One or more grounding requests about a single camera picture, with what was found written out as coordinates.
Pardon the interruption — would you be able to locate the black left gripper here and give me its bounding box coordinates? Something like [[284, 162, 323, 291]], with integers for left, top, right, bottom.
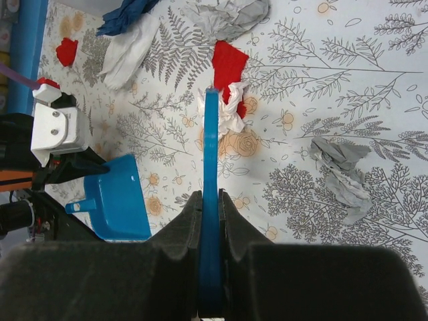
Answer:
[[1, 113, 109, 242]]

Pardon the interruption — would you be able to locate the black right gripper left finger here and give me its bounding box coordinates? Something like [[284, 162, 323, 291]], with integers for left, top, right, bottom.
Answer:
[[1, 191, 202, 320]]

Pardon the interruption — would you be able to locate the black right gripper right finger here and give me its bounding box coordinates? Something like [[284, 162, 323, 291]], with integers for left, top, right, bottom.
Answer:
[[219, 192, 427, 320]]

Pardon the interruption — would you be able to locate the blue hand brush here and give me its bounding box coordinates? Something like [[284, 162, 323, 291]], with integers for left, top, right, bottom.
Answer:
[[197, 88, 222, 318]]

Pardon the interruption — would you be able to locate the blue plastic dustpan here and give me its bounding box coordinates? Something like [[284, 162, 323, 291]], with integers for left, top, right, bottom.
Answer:
[[65, 154, 151, 241]]

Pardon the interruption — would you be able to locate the white tissue paper scrap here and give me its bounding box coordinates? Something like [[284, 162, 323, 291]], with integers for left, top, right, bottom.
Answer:
[[99, 13, 160, 91]]

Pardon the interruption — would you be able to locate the long dark blue paper scrap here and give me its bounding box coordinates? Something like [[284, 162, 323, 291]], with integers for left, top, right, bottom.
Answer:
[[96, 0, 159, 36]]

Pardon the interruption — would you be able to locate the small white paper scrap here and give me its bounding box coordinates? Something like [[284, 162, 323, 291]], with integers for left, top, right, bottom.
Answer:
[[218, 81, 250, 140]]

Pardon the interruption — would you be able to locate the red paper scrap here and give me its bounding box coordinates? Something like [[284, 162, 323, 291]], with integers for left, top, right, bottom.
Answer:
[[56, 37, 78, 67], [212, 41, 249, 103]]

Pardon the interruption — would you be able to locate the blue pink yellow shelf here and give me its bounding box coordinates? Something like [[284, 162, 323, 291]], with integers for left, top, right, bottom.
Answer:
[[1, 1, 48, 114]]

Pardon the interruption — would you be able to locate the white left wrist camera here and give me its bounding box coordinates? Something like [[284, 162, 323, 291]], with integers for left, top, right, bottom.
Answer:
[[31, 78, 90, 167]]

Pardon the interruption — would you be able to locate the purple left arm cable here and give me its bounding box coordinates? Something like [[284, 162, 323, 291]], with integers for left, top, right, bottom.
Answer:
[[0, 62, 43, 91]]

